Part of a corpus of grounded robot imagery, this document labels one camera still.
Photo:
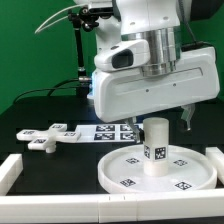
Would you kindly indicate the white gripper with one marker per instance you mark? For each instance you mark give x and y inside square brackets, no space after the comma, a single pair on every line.
[128,93]

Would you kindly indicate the white round table top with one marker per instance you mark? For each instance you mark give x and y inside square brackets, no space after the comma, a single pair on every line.
[129,170]

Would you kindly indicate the white cross-shaped table base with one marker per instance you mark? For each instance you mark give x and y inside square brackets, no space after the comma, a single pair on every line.
[46,140]

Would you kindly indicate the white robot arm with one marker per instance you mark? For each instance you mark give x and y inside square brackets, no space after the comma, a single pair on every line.
[140,66]

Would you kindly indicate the white right fence bar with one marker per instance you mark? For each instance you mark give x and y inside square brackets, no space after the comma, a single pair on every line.
[216,157]

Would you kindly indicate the white fence bar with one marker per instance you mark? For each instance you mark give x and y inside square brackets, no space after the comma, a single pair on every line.
[106,208]
[216,157]
[10,170]

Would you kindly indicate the white marker sheet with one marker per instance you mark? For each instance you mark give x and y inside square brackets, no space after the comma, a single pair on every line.
[105,133]

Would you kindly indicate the white front fence bar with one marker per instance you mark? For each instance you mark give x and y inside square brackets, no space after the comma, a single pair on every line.
[106,208]

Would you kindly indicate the white left fence bar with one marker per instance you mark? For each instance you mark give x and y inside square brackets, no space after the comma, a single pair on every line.
[10,170]

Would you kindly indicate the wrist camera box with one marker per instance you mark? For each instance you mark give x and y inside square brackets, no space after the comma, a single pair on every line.
[124,55]

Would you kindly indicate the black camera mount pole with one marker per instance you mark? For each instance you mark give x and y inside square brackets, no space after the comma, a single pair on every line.
[80,43]

